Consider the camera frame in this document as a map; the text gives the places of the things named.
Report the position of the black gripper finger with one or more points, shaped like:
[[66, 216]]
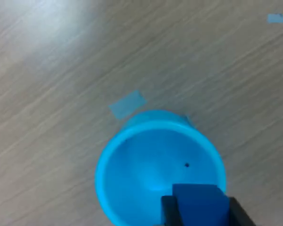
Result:
[[238, 214], [171, 212]]

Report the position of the blue cube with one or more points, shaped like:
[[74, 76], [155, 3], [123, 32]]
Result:
[[200, 204]]

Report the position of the blue plastic cup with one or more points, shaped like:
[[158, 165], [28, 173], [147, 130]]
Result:
[[136, 164]]

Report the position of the small tape mark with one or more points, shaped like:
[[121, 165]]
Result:
[[127, 103], [279, 18]]

